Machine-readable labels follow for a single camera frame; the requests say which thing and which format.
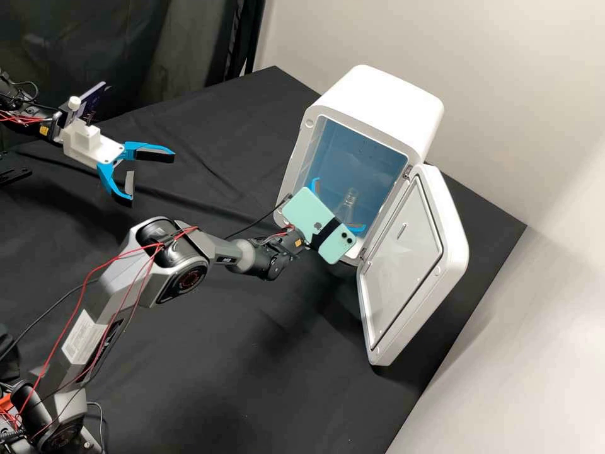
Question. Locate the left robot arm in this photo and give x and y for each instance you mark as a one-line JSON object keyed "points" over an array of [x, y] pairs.
{"points": [[28, 118]]}

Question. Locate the incubator door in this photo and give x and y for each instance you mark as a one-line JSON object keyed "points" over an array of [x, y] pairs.
{"points": [[416, 246]]}

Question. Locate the right wrist camera phone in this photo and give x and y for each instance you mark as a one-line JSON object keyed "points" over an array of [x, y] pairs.
{"points": [[312, 213]]}

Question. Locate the white incubator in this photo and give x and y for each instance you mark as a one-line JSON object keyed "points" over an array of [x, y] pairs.
{"points": [[378, 104]]}

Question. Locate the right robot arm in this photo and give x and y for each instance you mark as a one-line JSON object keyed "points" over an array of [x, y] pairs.
{"points": [[146, 269]]}

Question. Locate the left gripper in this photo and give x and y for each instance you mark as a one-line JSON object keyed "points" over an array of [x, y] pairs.
{"points": [[90, 151]]}

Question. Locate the clear flask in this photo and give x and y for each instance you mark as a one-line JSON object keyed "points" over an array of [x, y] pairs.
{"points": [[350, 204]]}

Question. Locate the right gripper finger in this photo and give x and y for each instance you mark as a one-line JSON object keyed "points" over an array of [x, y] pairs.
{"points": [[315, 185], [360, 230]]}

